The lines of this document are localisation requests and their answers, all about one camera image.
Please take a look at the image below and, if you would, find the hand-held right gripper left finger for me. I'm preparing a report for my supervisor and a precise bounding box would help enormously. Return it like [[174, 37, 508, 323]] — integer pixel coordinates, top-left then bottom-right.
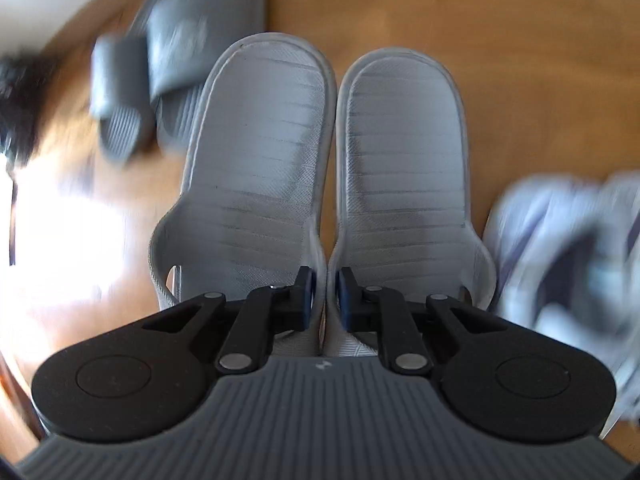
[[142, 266, 316, 376]]

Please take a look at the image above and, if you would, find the dark object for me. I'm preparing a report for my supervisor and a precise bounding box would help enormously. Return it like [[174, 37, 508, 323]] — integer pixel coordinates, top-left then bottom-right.
[[0, 52, 45, 167]]

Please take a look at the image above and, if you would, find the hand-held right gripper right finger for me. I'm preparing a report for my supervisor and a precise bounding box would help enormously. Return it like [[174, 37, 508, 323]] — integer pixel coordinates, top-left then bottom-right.
[[336, 266, 501, 376]]

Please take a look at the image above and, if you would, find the light grey slide sandal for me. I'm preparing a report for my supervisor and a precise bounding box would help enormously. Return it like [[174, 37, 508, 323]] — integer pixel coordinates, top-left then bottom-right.
[[324, 47, 499, 359], [147, 32, 339, 357]]

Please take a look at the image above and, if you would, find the dark grey slide sandal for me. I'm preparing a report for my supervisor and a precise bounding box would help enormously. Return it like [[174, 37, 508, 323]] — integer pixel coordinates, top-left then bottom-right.
[[146, 0, 267, 152], [89, 0, 203, 163]]

